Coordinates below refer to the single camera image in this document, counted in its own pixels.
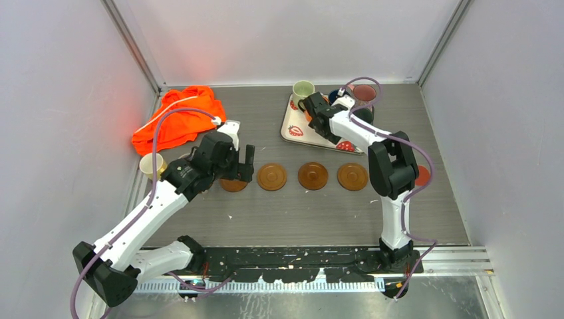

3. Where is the wooden coaster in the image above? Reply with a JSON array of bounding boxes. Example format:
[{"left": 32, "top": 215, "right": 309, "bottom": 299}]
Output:
[
  {"left": 257, "top": 163, "right": 287, "bottom": 191},
  {"left": 298, "top": 162, "right": 329, "bottom": 190},
  {"left": 219, "top": 179, "right": 248, "bottom": 193},
  {"left": 337, "top": 163, "right": 368, "bottom": 191}
]

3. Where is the dark blue mug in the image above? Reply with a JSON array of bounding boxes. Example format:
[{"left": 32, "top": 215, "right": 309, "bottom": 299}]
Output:
[{"left": 328, "top": 90, "right": 340, "bottom": 105}]

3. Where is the cream yellow mug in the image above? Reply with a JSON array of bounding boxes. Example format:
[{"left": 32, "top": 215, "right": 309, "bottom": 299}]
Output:
[{"left": 138, "top": 153, "right": 168, "bottom": 181}]

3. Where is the red coaster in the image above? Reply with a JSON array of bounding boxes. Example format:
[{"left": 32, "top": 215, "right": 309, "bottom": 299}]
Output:
[{"left": 415, "top": 165, "right": 430, "bottom": 187}]

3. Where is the dark green mug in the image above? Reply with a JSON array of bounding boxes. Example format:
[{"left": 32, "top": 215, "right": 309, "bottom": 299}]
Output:
[{"left": 353, "top": 108, "right": 374, "bottom": 125}]

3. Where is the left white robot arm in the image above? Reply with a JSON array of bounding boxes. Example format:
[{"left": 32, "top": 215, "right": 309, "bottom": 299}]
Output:
[{"left": 72, "top": 131, "right": 255, "bottom": 308}]

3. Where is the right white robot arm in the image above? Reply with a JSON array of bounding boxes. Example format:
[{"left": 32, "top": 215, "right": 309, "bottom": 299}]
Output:
[{"left": 298, "top": 92, "right": 419, "bottom": 272}]

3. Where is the orange mug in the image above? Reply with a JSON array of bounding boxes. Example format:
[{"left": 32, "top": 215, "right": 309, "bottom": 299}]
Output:
[{"left": 304, "top": 111, "right": 312, "bottom": 123}]

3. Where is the light green mug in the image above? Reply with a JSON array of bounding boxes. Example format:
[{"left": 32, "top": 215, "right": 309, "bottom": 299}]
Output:
[{"left": 291, "top": 80, "right": 316, "bottom": 112}]

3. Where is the white strawberry tray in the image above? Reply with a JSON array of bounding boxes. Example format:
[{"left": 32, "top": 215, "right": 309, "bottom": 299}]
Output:
[{"left": 280, "top": 94, "right": 363, "bottom": 155}]

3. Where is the pink speckled mug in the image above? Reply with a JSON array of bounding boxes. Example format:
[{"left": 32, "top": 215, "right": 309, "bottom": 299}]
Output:
[{"left": 347, "top": 84, "right": 377, "bottom": 106}]

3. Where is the orange cloth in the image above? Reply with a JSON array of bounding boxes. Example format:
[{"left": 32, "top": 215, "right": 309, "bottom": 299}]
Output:
[{"left": 131, "top": 86, "right": 227, "bottom": 156}]

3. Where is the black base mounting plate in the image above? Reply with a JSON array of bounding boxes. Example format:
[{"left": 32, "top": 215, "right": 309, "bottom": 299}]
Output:
[{"left": 175, "top": 246, "right": 423, "bottom": 283}]

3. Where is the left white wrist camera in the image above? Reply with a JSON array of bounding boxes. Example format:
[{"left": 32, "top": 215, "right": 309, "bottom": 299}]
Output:
[{"left": 210, "top": 120, "right": 241, "bottom": 152}]

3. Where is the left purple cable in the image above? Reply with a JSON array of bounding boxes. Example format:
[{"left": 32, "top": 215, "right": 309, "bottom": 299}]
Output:
[{"left": 69, "top": 108, "right": 234, "bottom": 319}]

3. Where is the aluminium front rail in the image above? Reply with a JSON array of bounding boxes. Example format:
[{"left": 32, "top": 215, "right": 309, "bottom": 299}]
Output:
[{"left": 135, "top": 277, "right": 385, "bottom": 294}]

